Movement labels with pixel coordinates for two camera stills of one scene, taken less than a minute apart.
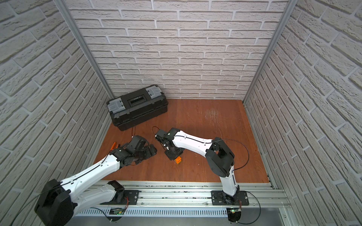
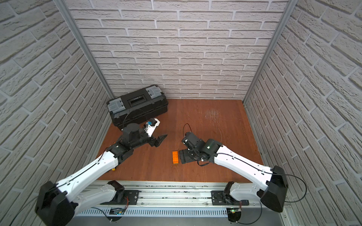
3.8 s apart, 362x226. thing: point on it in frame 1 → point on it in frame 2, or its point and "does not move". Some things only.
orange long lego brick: [178, 160] does not move
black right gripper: [172, 157] → [184, 157]
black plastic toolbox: [134, 109] does not move
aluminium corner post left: [85, 47] does not move
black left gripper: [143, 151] → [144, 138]
